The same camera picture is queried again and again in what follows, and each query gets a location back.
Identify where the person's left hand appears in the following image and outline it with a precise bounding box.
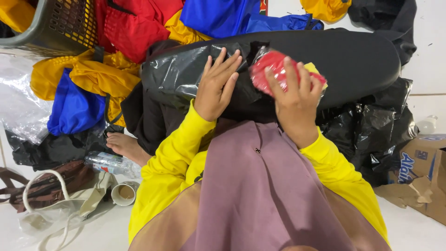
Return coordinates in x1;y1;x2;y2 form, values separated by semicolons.
193;47;243;122

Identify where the person's right hand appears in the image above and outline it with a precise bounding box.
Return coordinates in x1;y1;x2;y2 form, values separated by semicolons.
264;56;325;149

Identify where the red packet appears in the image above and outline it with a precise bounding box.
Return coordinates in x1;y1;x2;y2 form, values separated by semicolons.
249;47;328;98

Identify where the crinkled black plastic bag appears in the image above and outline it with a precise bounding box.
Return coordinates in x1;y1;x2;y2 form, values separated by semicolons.
141;42;276;121

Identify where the person's folded black trouser leg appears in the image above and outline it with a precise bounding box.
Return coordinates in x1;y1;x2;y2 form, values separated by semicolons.
120;81;216;156

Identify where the large black plastic bag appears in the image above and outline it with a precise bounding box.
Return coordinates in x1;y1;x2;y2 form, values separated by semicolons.
316;77;419;188

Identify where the large blue nylon garment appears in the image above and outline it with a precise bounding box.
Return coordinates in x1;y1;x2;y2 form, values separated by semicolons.
179;0;262;39

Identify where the mauve headscarf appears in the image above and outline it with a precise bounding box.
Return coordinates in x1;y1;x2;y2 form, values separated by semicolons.
128;119;392;251

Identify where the person's bare foot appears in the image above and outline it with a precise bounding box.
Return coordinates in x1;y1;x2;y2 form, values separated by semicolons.
106;132;152;167

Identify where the red nylon garment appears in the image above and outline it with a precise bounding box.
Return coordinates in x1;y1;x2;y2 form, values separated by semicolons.
94;0;185;64

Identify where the clear plastic water bottle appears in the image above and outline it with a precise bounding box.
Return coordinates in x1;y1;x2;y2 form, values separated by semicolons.
84;151;142;179

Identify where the black cloth garment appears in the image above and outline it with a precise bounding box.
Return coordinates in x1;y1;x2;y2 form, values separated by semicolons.
348;0;418;66

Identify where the white light bulb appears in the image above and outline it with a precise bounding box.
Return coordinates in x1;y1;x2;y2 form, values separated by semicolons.
415;115;438;135

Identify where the white cup of coffee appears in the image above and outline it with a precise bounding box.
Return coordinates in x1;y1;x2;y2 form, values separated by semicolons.
111;181;141;206

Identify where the brown cardboard box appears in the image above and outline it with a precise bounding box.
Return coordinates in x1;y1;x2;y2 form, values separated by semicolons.
374;134;446;226

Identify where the grey plastic laundry basket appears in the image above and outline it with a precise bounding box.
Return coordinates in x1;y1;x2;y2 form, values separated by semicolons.
0;0;100;58

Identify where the beige tote bag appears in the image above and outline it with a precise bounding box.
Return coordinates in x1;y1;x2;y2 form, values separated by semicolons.
18;169;119;251

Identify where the heap of clear plastic sheets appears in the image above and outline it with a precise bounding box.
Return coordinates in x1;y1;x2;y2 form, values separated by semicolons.
0;54;54;145

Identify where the blue nylon garment with strap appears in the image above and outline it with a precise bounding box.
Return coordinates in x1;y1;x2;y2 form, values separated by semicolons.
244;13;325;35

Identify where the yellow nylon garment black strap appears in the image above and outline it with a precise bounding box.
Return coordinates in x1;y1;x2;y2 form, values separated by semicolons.
30;48;141;128

